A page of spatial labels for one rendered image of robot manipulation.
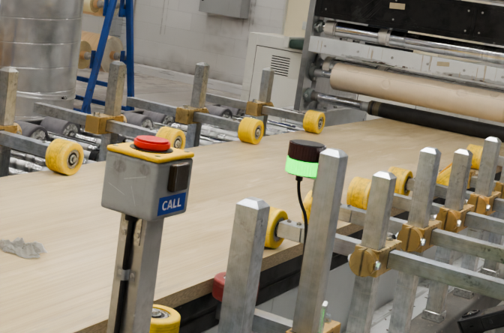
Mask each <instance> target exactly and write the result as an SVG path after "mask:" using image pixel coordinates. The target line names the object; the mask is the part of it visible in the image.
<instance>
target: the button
mask: <svg viewBox="0 0 504 333"><path fill-rule="evenodd" d="M133 144H134V145H136V147H137V148H139V149H144V150H149V151H155V152H165V151H167V150H168V149H170V145H171V143H170V142H169V140H168V139H164V138H162V137H158V136H137V137H136V138H134V142H133Z"/></svg>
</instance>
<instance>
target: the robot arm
mask: <svg viewBox="0 0 504 333"><path fill-rule="evenodd" d="M457 325H458V327H459V329H460V333H483V332H486V331H489V330H492V329H498V328H501V327H504V304H502V305H499V306H496V307H490V308H488V309H484V310H472V311H469V312H467V313H465V314H463V316H462V318H460V319H459V320H458V321H457Z"/></svg>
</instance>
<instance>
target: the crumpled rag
mask: <svg viewBox="0 0 504 333"><path fill-rule="evenodd" d="M0 248H1V249H2V250H3V251H4V252H6V251H7V252H8V251H9V253H10V252H12V253H13V254H16V255H17V256H18V257H23V258H29V259H30V258H32V257H34V258H35V257H37V258H39V257H40V253H43V252H44V253H48V252H47V250H46V249H45V247H44V246H43V244H42V243H40V242H37V241H34V242H28V243H25V241H24V239H23V237H22V238H19V237H17V238H15V239H14V240H13V241H10V240H9V239H8V240H4V239H2V240H1V241H0Z"/></svg>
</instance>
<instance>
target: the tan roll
mask: <svg viewBox="0 0 504 333"><path fill-rule="evenodd" d="M313 74H314V76H316V77H323V78H328V79H330V85H331V87H332V89H334V90H338V91H342V92H350V93H354V94H358V95H365V96H369V97H373V98H380V99H384V100H388V101H395V102H399V103H403V104H410V105H414V106H418V107H425V108H429V109H434V110H441V111H445V112H449V113H456V114H460V115H464V116H471V117H475V118H479V119H486V120H490V121H494V122H501V123H504V93H502V92H497V91H489V90H485V89H480V88H473V87H469V86H465V85H457V84H452V83H448V82H440V81H436V80H432V79H424V78H420V77H415V76H407V75H403V74H399V73H391V72H387V71H382V70H375V69H370V68H366V67H359V66H354V65H350V64H342V63H337V64H336V65H335V66H334V67H333V69H332V71H329V70H321V69H317V68H316V69H315V70H314V73H313Z"/></svg>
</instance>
